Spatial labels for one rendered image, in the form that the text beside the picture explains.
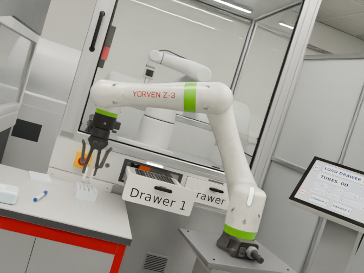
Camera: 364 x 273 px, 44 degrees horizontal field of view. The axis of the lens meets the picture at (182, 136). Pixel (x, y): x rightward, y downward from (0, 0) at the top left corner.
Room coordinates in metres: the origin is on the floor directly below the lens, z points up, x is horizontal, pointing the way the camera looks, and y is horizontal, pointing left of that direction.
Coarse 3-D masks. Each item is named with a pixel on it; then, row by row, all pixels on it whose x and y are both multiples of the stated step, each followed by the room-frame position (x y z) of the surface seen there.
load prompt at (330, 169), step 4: (324, 164) 2.30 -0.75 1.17; (324, 168) 2.28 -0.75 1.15; (328, 168) 2.28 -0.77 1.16; (332, 168) 2.27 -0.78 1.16; (336, 168) 2.27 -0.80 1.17; (328, 172) 2.26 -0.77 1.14; (332, 172) 2.26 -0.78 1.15; (336, 172) 2.25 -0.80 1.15; (340, 172) 2.25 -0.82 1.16; (344, 172) 2.24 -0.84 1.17; (348, 172) 2.24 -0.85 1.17; (336, 176) 2.23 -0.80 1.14; (340, 176) 2.23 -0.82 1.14; (344, 176) 2.22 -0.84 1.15; (348, 176) 2.22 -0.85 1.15; (352, 176) 2.22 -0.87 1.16; (356, 176) 2.21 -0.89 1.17; (360, 176) 2.21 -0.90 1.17; (352, 180) 2.20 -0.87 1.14; (356, 180) 2.19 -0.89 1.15; (360, 180) 2.19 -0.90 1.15
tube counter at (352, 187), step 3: (342, 180) 2.21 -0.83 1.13; (342, 183) 2.20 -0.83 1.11; (345, 183) 2.19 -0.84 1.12; (348, 183) 2.19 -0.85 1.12; (351, 183) 2.19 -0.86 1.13; (342, 186) 2.18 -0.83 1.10; (345, 186) 2.18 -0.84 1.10; (348, 186) 2.17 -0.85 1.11; (351, 186) 2.17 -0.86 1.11; (354, 186) 2.17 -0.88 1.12; (357, 186) 2.16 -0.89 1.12; (360, 186) 2.16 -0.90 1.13; (348, 189) 2.16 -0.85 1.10; (351, 189) 2.16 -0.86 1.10; (354, 189) 2.16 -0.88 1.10; (357, 189) 2.15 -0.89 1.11; (360, 189) 2.15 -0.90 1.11; (363, 189) 2.15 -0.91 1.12; (357, 192) 2.14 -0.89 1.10; (360, 192) 2.14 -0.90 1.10; (363, 192) 2.13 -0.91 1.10
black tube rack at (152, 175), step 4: (136, 168) 2.07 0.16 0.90; (136, 172) 1.98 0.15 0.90; (140, 172) 2.00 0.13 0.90; (144, 172) 2.04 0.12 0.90; (148, 172) 2.07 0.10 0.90; (144, 176) 1.95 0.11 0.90; (148, 176) 1.97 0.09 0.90; (152, 176) 2.00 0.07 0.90; (156, 176) 2.04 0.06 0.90; (160, 176) 2.08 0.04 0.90; (164, 176) 2.10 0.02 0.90; (160, 180) 1.96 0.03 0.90; (164, 180) 1.98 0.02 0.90; (168, 180) 2.03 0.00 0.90; (172, 180) 2.05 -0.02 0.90
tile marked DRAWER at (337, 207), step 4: (332, 204) 2.12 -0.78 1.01; (336, 204) 2.11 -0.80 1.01; (340, 204) 2.11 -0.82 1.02; (332, 208) 2.10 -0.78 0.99; (336, 208) 2.10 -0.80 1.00; (340, 208) 2.09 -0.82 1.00; (344, 208) 2.09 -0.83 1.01; (348, 208) 2.08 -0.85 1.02; (352, 208) 2.08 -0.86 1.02; (340, 212) 2.08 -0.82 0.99; (344, 212) 2.07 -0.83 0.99; (348, 212) 2.07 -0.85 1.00
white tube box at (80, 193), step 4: (76, 184) 1.85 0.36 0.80; (80, 184) 1.88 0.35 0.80; (76, 188) 1.81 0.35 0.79; (80, 188) 1.82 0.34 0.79; (88, 188) 1.85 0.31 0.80; (76, 192) 1.78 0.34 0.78; (80, 192) 1.78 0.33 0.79; (84, 192) 1.79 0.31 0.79; (88, 192) 1.79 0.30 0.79; (92, 192) 1.79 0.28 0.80; (96, 192) 1.82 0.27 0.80; (76, 196) 1.78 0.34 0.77; (80, 196) 1.78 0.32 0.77; (84, 196) 1.79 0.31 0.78; (88, 196) 1.79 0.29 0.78; (92, 196) 1.80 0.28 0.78; (96, 196) 1.80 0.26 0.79; (88, 200) 1.79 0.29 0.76; (92, 200) 1.80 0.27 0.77
